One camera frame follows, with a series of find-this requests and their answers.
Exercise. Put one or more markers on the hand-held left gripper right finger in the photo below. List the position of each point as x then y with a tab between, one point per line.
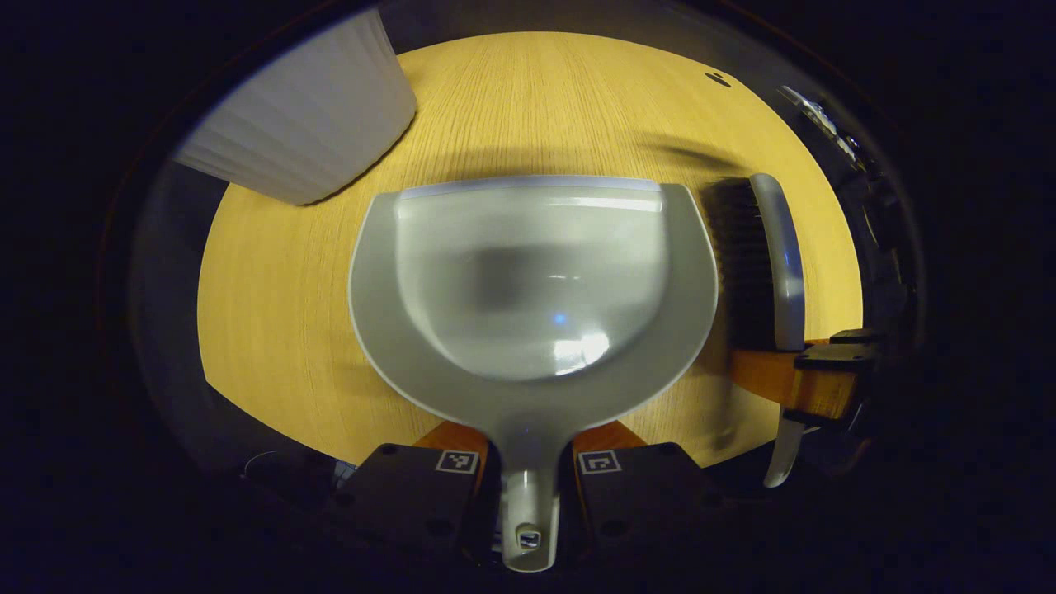
635	503

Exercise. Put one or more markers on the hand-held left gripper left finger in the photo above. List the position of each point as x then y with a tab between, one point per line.
412	495

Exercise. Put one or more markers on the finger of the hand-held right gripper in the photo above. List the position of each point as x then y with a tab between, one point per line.
854	337
833	359

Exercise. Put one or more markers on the small grey broom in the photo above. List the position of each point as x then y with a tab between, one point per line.
784	264

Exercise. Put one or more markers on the grey dustpan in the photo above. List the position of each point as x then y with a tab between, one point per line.
532	289

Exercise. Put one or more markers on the white garbage bin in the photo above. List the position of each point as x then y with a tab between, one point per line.
313	115

